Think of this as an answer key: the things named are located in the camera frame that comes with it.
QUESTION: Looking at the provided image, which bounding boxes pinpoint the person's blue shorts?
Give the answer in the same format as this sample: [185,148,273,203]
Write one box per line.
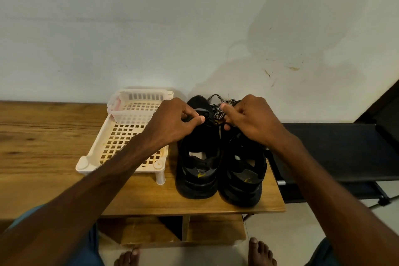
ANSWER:
[6,205,340,266]

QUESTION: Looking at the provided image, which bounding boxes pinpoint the black shoe rack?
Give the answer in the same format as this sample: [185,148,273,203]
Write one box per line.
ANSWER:
[268,122,399,207]

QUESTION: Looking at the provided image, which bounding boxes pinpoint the person's left hand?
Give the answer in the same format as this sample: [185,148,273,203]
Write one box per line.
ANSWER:
[142,97,206,151]

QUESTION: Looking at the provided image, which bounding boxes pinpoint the large white plastic tray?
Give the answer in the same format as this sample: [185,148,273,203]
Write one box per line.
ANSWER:
[75,88,175,186]

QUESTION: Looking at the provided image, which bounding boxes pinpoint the small white plastic basket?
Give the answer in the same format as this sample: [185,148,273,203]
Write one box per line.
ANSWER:
[106,89,175,126]

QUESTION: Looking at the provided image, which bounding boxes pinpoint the person's left forearm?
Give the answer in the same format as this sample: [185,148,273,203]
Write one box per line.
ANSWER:
[0,135,162,266]

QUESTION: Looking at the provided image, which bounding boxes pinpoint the person's right forearm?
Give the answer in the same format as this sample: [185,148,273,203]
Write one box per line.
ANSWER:
[279,137,399,266]

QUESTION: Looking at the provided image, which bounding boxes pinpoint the black shoe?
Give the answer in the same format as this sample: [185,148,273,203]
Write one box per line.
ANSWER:
[175,95,224,200]
[219,122,269,209]

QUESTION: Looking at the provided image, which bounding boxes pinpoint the person's right hand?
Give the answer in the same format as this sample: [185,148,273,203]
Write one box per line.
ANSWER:
[220,94,299,151]

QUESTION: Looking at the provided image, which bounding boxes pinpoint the dark door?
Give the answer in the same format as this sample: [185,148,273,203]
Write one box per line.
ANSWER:
[355,79,399,142]

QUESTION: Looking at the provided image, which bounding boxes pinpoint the low wooden table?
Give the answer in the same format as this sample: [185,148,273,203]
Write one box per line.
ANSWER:
[0,101,287,248]

